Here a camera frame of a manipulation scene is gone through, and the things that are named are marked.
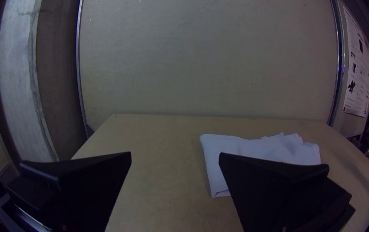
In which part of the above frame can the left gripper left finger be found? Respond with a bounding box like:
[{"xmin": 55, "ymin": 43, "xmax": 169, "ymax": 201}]
[{"xmin": 5, "ymin": 151, "xmax": 132, "ymax": 232}]

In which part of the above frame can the white t-shirt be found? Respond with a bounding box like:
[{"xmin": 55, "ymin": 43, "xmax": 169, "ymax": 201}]
[{"xmin": 199, "ymin": 132, "xmax": 322, "ymax": 198}]

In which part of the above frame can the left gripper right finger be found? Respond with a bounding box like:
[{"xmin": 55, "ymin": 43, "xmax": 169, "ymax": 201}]
[{"xmin": 218, "ymin": 152, "xmax": 356, "ymax": 232}]

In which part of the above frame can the white printed wall poster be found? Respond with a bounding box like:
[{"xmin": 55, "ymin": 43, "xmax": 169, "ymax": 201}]
[{"xmin": 341, "ymin": 6, "xmax": 369, "ymax": 118}]

